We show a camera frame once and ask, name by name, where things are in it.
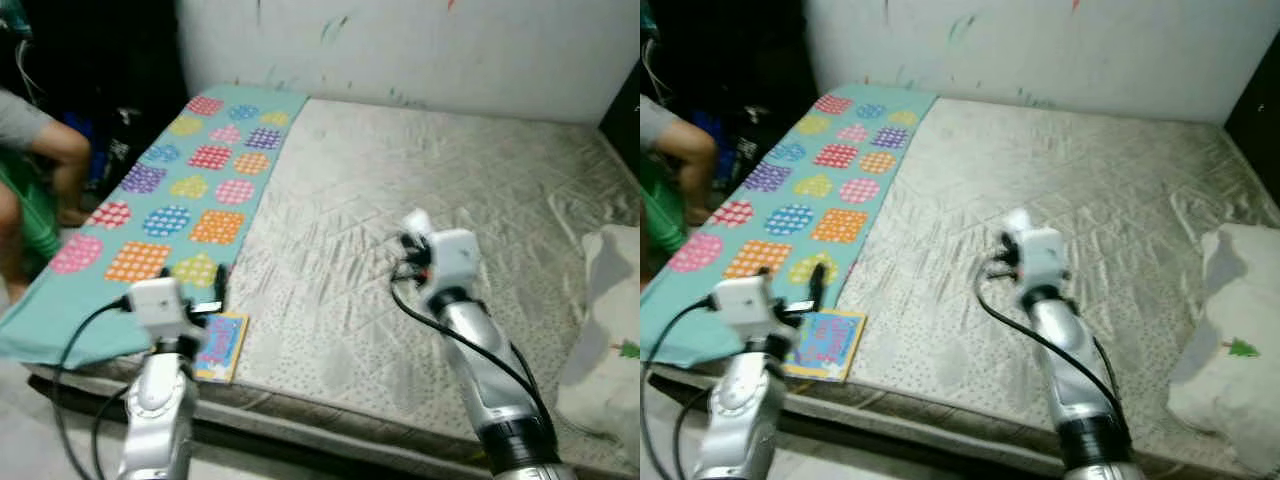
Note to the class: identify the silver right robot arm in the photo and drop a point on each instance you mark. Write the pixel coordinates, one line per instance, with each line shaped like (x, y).
(1085, 390)
(490, 380)

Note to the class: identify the person in green striped clothes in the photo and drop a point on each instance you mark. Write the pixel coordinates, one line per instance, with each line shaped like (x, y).
(690, 150)
(60, 150)

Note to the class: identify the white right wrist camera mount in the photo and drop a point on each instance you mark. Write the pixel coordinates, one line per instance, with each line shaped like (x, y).
(455, 258)
(1042, 255)

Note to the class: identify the colourful children's book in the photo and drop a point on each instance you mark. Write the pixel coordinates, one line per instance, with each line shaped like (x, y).
(225, 345)
(825, 345)

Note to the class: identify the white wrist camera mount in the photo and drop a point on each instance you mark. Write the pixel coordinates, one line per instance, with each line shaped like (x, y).
(1042, 255)
(160, 305)
(455, 258)
(750, 303)

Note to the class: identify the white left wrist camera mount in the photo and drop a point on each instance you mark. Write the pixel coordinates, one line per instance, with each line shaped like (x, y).
(160, 305)
(750, 303)

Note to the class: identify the white quilted mattress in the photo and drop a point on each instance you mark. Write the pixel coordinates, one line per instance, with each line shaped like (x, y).
(400, 180)
(1050, 180)

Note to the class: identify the black bag with white print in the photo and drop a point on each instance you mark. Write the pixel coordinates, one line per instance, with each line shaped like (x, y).
(125, 150)
(745, 150)

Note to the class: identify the teal blanket with colourful shapes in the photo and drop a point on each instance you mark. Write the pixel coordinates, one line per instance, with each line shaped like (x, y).
(790, 215)
(150, 215)

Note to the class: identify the white pillow with green tree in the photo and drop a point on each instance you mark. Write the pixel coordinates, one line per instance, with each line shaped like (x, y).
(1225, 370)
(605, 380)

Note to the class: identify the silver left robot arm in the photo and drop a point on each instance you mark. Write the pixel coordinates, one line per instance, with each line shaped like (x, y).
(740, 410)
(160, 410)

